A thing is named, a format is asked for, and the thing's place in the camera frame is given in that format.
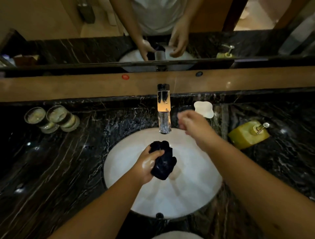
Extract clear drinking glass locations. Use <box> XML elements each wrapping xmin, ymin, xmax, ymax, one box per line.
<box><xmin>46</xmin><ymin>105</ymin><xmax>80</xmax><ymax>132</ymax></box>
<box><xmin>24</xmin><ymin>107</ymin><xmax>59</xmax><ymax>134</ymax></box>

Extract person's left hand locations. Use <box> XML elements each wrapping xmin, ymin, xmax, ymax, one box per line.
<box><xmin>133</xmin><ymin>145</ymin><xmax>165</xmax><ymax>186</ymax></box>

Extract chrome sink faucet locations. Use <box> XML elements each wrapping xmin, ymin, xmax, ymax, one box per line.
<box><xmin>157</xmin><ymin>84</ymin><xmax>172</xmax><ymax>134</ymax></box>

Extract person's left forearm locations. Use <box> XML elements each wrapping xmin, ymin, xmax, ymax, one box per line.
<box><xmin>48</xmin><ymin>170</ymin><xmax>148</xmax><ymax>239</ymax></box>

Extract brown wooden ledge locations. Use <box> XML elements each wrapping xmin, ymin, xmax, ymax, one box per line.
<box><xmin>0</xmin><ymin>66</ymin><xmax>315</xmax><ymax>103</ymax></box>

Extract white oval sink basin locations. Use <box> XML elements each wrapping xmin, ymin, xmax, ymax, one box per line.
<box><xmin>103</xmin><ymin>127</ymin><xmax>223</xmax><ymax>219</ymax></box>

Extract wall mirror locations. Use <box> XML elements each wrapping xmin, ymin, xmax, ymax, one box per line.
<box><xmin>0</xmin><ymin>0</ymin><xmax>315</xmax><ymax>72</ymax></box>

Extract white soap dish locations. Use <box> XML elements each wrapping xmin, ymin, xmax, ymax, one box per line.
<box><xmin>194</xmin><ymin>101</ymin><xmax>214</xmax><ymax>119</ymax></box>

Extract person's right hand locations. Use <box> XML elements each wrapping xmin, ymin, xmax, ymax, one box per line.
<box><xmin>177</xmin><ymin>110</ymin><xmax>218</xmax><ymax>151</ymax></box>

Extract person's right forearm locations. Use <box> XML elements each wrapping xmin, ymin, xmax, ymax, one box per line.
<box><xmin>198</xmin><ymin>135</ymin><xmax>315</xmax><ymax>239</ymax></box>

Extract yellow soap dispenser bottle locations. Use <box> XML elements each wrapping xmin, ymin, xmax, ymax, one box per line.
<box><xmin>228</xmin><ymin>120</ymin><xmax>270</xmax><ymax>150</ymax></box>

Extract black wet cloth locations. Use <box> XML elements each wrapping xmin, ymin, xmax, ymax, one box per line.
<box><xmin>149</xmin><ymin>141</ymin><xmax>177</xmax><ymax>181</ymax></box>

